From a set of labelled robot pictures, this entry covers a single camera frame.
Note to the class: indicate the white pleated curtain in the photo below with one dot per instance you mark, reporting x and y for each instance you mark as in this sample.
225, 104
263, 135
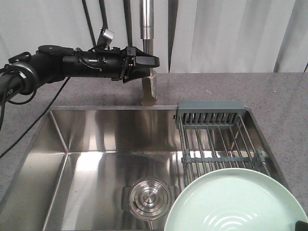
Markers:
190, 36

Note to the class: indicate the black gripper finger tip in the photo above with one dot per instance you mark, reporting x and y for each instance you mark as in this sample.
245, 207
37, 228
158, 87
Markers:
301, 226

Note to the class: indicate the stainless steel sink basin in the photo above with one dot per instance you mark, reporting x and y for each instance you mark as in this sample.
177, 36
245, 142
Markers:
80, 159

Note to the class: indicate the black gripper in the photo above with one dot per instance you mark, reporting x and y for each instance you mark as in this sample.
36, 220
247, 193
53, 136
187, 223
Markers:
116, 64

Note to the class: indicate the grey extendable dish drying rack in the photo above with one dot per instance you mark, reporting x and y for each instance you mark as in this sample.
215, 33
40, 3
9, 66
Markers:
214, 135

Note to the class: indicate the mint green round plate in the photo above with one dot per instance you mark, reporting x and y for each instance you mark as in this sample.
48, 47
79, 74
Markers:
235, 199

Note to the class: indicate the stainless steel kitchen faucet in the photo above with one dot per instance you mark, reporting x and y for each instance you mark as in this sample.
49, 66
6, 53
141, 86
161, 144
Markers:
147, 35

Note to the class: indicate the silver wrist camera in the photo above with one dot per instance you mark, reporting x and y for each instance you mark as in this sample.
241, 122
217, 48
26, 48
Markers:
105, 38

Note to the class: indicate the round steel sink drain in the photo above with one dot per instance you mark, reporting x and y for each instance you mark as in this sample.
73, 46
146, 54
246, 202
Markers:
149, 199

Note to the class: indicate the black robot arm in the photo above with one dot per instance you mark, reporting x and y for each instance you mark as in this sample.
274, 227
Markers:
26, 72

